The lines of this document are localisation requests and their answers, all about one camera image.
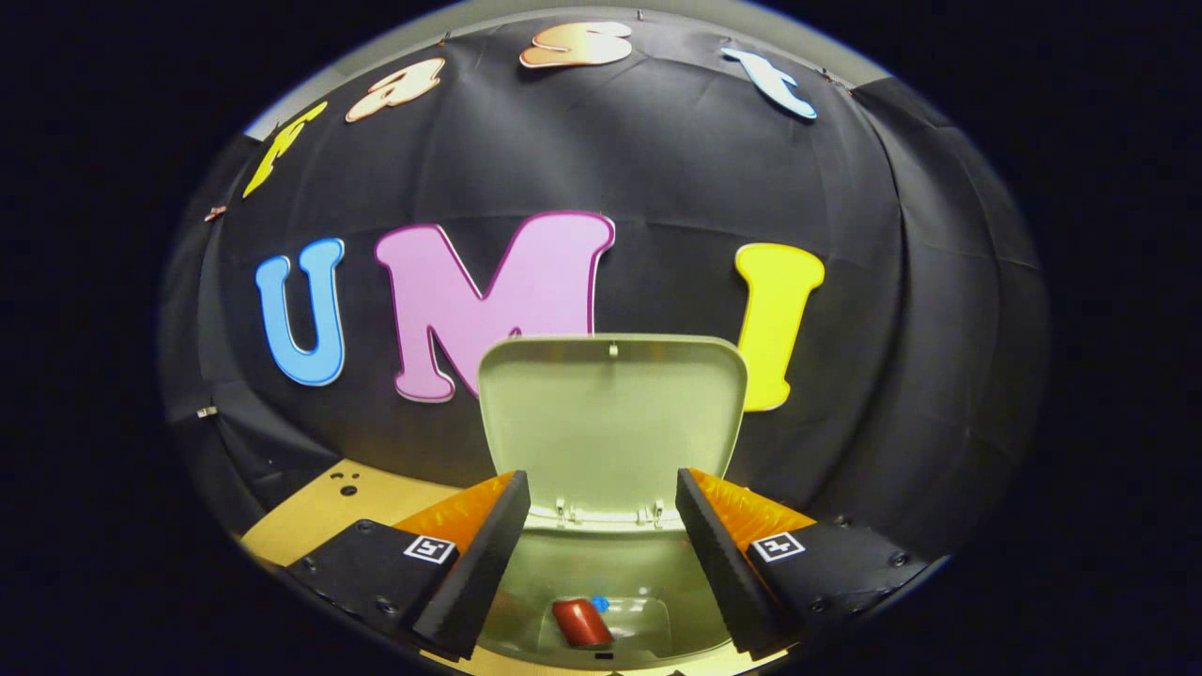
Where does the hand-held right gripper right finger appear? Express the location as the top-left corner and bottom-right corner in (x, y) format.
(674, 468), (931, 658)

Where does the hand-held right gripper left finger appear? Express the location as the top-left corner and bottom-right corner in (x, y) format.
(282, 469), (532, 661)

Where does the red pop can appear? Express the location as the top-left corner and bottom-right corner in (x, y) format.
(551, 599), (614, 649)

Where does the green desktop garbage bin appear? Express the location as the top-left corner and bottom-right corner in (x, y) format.
(474, 333), (749, 672)

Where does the wooden desktop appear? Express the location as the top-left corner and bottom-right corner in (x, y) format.
(239, 458), (794, 676)

